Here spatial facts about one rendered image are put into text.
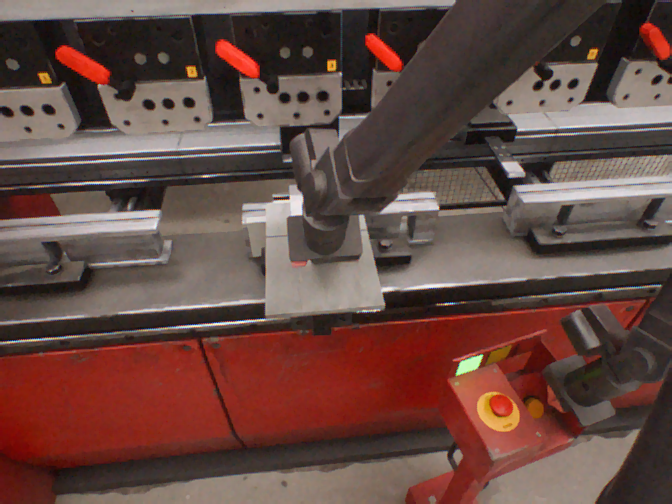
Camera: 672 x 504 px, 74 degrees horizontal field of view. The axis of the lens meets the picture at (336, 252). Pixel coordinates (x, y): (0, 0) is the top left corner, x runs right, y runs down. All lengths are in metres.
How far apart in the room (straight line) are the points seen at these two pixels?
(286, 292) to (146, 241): 0.35
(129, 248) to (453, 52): 0.77
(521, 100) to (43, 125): 0.74
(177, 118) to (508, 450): 0.75
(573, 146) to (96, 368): 1.23
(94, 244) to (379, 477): 1.12
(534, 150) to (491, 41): 0.97
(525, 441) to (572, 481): 0.92
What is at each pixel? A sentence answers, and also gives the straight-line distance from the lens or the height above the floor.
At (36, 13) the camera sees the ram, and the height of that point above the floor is 1.35.
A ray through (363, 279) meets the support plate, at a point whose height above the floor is 1.00.
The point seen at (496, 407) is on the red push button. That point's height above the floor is 0.81.
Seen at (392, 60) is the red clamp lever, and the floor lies 1.29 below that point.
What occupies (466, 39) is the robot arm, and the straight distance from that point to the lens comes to 0.31.
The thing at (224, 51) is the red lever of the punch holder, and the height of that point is 1.31.
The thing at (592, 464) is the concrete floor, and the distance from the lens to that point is 1.83.
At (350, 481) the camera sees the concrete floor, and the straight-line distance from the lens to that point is 1.61.
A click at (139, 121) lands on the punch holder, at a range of 0.76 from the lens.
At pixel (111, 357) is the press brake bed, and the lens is 1.04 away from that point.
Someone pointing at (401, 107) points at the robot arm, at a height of 1.37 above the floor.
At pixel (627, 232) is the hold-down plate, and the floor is 0.90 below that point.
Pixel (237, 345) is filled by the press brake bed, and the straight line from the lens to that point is 0.97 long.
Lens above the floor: 1.53
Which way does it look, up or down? 45 degrees down
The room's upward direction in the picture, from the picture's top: straight up
